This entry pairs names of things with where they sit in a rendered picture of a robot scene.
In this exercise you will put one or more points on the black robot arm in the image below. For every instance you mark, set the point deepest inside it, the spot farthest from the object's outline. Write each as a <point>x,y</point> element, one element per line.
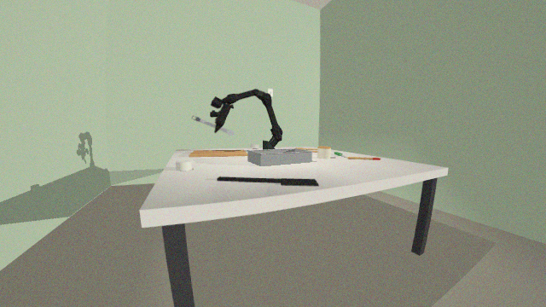
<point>264,97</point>

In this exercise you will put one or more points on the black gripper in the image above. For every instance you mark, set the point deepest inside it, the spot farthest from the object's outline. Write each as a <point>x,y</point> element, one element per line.
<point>220,120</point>

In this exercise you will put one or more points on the wooden cutting board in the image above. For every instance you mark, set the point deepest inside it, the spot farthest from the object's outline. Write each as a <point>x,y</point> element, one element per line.
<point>217,153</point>

